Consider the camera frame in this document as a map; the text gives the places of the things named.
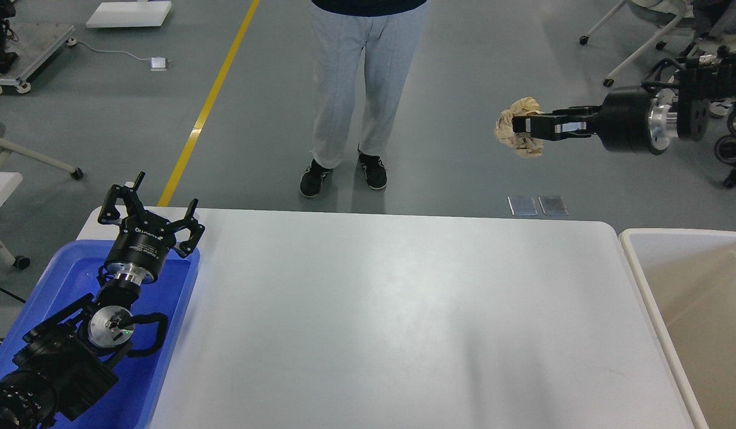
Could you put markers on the white office chair near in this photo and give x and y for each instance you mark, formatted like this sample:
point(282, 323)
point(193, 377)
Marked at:
point(714, 25)

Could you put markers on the brown paper ball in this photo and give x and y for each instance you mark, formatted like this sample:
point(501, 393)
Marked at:
point(524, 145)

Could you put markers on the beige plastic bin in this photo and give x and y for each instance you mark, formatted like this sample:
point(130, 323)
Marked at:
point(687, 279)

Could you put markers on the white office chair far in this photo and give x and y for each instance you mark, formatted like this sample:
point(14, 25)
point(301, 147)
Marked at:
point(666, 16)

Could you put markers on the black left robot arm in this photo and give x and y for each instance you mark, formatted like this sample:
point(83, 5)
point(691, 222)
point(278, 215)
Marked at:
point(67, 363)

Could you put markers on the left metal floor plate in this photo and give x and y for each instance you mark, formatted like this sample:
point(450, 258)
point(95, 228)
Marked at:
point(522, 206)

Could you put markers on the white office chair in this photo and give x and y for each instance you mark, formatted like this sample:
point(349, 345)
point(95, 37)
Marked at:
point(666, 16)
point(714, 25)

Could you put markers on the right metal floor plate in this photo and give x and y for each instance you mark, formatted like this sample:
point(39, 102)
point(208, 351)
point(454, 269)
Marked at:
point(553, 205)

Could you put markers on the metal floor plate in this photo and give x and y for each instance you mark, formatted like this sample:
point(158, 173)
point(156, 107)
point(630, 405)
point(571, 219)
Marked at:
point(522, 206)
point(553, 205)

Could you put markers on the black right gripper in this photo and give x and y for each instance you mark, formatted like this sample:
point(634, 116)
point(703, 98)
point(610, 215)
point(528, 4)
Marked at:
point(631, 119)

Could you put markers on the white power adapter with cable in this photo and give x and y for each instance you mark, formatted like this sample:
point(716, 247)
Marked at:
point(155, 64)

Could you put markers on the grey wheeled cart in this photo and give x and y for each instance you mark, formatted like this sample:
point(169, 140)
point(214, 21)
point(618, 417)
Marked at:
point(25, 47)

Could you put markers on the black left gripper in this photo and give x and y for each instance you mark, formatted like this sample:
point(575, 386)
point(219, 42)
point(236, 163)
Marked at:
point(144, 240)

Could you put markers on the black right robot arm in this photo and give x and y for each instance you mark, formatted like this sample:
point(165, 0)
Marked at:
point(698, 83)

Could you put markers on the person in grey trousers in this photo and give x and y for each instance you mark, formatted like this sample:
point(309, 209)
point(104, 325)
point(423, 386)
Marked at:
point(380, 35)

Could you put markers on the white chair base left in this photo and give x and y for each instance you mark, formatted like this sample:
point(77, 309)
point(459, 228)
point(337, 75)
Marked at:
point(8, 148)

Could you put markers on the white flat board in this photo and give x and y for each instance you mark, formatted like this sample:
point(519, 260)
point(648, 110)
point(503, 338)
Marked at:
point(129, 14)

